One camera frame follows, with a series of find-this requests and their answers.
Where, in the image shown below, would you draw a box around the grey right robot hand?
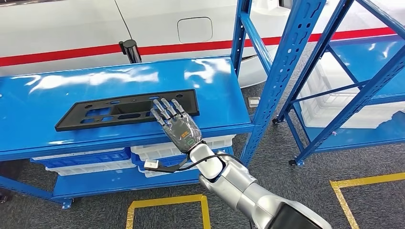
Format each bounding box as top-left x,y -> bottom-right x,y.
149,97 -> 203,155

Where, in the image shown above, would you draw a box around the long black plastic part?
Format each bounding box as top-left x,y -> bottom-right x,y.
54,89 -> 201,133

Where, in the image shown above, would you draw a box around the blue steel shelf rack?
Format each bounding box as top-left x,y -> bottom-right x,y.
272,0 -> 405,167
0,0 -> 327,210

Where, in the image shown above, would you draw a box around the yellow floor tape square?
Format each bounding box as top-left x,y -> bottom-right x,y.
125,194 -> 212,229
330,172 -> 405,229

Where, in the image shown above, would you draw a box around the white car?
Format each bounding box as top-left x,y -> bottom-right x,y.
0,0 -> 317,89

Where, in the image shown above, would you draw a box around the black camera cable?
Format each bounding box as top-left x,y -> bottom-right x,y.
175,153 -> 246,173

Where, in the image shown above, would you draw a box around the black barrier post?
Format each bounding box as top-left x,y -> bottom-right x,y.
118,39 -> 142,64

